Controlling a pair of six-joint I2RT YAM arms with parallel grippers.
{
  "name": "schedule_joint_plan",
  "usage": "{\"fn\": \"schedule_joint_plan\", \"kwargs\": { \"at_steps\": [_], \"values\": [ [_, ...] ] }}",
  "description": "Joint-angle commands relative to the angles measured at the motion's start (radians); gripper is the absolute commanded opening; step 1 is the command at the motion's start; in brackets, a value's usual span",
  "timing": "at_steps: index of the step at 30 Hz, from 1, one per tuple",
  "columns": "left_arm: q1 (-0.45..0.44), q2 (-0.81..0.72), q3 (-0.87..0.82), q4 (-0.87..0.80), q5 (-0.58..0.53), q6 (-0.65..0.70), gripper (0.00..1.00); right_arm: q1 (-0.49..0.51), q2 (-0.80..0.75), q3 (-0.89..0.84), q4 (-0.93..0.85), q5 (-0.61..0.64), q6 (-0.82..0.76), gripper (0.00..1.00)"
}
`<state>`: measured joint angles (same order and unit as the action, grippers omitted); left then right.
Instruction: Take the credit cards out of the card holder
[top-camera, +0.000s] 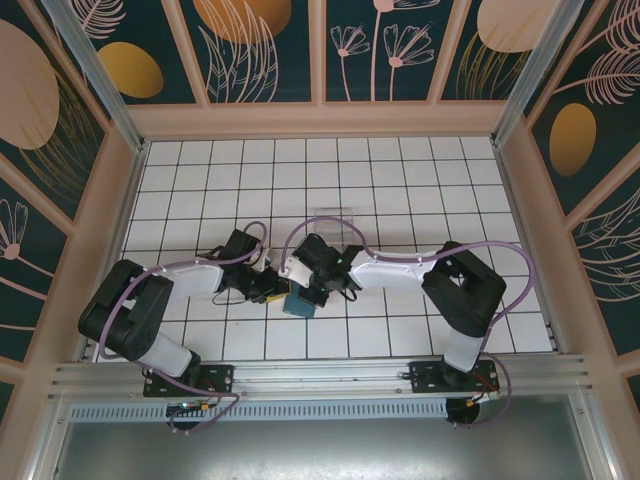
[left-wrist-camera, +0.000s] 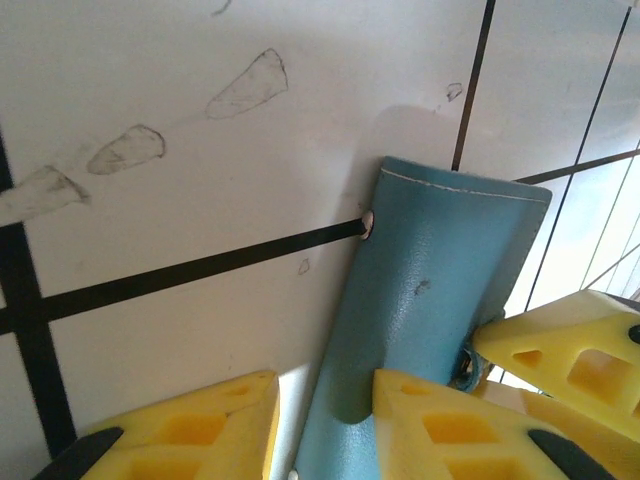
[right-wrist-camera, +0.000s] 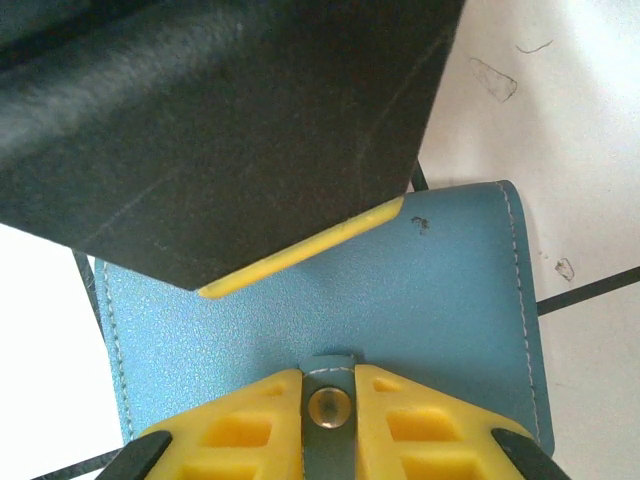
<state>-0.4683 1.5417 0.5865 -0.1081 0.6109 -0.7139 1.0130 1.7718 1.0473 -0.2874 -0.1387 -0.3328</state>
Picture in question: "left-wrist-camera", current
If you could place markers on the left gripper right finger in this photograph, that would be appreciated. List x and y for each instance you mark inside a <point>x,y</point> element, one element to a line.
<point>450,435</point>

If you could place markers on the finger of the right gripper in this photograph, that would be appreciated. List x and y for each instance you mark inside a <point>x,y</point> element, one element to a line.
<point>600,445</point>
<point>565,340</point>

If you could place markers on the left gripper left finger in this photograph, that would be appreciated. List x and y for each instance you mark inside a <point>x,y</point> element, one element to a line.
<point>190,430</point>

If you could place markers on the teal leather card holder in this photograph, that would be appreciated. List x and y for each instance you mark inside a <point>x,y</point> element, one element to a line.
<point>425,275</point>

